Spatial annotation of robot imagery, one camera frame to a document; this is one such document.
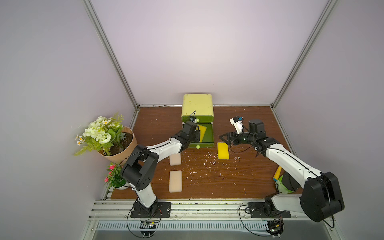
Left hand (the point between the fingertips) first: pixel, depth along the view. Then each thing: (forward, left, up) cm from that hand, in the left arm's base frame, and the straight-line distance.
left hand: (199, 131), depth 93 cm
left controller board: (-48, +25, -12) cm, 56 cm away
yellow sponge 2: (-9, -15, -9) cm, 20 cm away
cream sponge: (-16, +15, -8) cm, 23 cm away
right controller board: (-48, -37, -12) cm, 62 cm away
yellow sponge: (+2, -2, -1) cm, 3 cm away
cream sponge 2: (-30, +13, -9) cm, 34 cm away
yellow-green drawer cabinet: (+9, 0, +12) cm, 15 cm away
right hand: (-7, -14, +10) cm, 19 cm away
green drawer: (-4, -5, -6) cm, 9 cm away
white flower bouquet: (-17, +43, +22) cm, 51 cm away
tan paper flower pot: (-15, +46, +1) cm, 49 cm away
